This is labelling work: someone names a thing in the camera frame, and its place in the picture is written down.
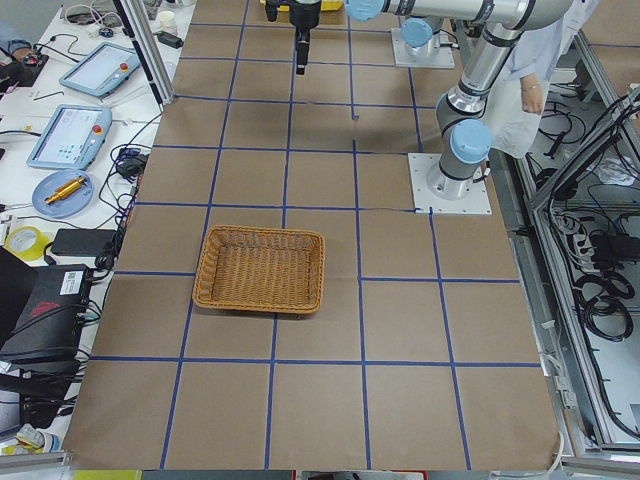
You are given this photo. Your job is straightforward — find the teach pendant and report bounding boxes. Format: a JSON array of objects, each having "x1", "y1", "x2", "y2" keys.
[
  {"x1": 26, "y1": 104, "x2": 112, "y2": 170},
  {"x1": 59, "y1": 42, "x2": 141, "y2": 98}
]

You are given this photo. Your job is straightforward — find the blue plate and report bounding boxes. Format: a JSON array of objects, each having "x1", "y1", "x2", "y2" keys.
[{"x1": 32, "y1": 169, "x2": 94, "y2": 219}]

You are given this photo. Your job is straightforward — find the yellow tape roll on desk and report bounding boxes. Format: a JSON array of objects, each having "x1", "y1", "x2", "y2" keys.
[{"x1": 4, "y1": 226, "x2": 50, "y2": 262}]

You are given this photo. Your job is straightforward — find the aluminium frame post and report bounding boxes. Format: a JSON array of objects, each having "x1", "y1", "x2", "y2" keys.
[{"x1": 114, "y1": 0, "x2": 175, "y2": 106}]

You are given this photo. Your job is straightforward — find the brown wicker basket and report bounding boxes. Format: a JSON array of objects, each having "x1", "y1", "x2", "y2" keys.
[{"x1": 192, "y1": 225, "x2": 325, "y2": 315}]

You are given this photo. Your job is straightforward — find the yellow plastic basket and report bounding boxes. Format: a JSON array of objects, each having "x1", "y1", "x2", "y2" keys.
[{"x1": 259, "y1": 0, "x2": 344, "y2": 12}]

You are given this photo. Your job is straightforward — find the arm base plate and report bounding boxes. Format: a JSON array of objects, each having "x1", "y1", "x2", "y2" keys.
[
  {"x1": 408, "y1": 153, "x2": 492, "y2": 215},
  {"x1": 391, "y1": 28, "x2": 455, "y2": 69}
]

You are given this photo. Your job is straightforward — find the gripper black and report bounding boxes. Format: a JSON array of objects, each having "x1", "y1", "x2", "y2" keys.
[{"x1": 291, "y1": 0, "x2": 320, "y2": 75}]

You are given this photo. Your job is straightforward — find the person in white coat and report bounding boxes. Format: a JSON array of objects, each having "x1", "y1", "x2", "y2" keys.
[{"x1": 483, "y1": 0, "x2": 599, "y2": 159}]

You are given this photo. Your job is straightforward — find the person's hand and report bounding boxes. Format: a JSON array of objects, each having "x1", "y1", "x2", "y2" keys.
[{"x1": 520, "y1": 73, "x2": 544, "y2": 114}]

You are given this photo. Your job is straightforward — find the black power adapter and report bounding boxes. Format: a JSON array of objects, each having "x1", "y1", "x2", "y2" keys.
[{"x1": 50, "y1": 229, "x2": 116, "y2": 257}]

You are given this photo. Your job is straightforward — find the black computer box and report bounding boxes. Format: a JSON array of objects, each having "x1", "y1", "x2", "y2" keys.
[{"x1": 1, "y1": 249, "x2": 92, "y2": 365}]

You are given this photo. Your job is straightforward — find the brass cylinder part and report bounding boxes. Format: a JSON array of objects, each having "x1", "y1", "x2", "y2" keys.
[{"x1": 45, "y1": 176, "x2": 87, "y2": 205}]

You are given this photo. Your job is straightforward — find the far teach pendant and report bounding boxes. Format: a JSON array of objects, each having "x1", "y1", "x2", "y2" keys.
[{"x1": 59, "y1": 42, "x2": 141, "y2": 98}]

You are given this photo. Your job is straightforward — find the near teach pendant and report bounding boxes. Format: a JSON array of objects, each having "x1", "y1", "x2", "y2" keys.
[{"x1": 26, "y1": 104, "x2": 112, "y2": 170}]

